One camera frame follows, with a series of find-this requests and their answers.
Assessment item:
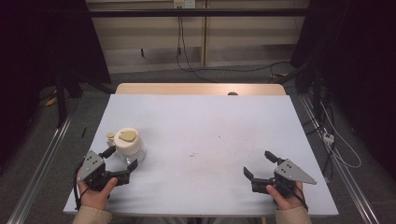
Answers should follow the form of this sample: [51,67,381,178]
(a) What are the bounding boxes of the white wall socket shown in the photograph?
[173,0,196,9]

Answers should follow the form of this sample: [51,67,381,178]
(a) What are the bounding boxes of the aluminium floor rail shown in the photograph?
[6,115,74,224]
[298,94,381,224]

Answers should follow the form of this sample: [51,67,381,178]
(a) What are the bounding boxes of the wooden wall post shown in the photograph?
[200,0,209,68]

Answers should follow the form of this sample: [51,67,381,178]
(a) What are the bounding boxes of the left hand-held gripper black cable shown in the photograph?
[73,160,86,212]

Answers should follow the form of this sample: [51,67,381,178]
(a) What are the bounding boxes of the person's left hand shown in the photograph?
[77,167,119,211]

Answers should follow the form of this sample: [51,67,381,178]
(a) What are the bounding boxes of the person's right hand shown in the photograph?
[265,181,308,212]

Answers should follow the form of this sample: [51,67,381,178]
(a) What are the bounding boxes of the white cable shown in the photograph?
[320,102,362,170]

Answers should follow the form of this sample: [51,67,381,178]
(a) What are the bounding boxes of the white table cover sheet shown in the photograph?
[63,93,340,217]

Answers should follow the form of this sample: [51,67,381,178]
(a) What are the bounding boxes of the hand-held gripper black cable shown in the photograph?
[275,180,309,213]
[73,160,86,212]

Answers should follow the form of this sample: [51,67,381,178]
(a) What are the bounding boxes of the black horizontal bar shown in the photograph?
[88,8,312,18]

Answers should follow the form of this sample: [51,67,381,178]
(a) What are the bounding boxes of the black hanging cable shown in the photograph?
[176,15,219,83]

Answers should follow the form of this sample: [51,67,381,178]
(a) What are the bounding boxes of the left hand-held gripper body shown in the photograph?
[77,150,131,192]

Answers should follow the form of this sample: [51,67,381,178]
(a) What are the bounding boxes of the right hand-held gripper black cable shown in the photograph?
[275,180,309,213]

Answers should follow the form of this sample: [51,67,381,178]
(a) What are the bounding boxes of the black curtain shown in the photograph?
[0,0,111,162]
[290,0,396,178]

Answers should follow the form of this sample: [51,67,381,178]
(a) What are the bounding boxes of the clear cup with cream lid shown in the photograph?
[106,127,147,165]

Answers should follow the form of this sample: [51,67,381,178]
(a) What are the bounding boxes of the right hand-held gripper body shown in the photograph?
[250,158,318,199]

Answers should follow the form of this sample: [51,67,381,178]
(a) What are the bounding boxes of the black metal stand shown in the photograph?
[54,71,83,129]

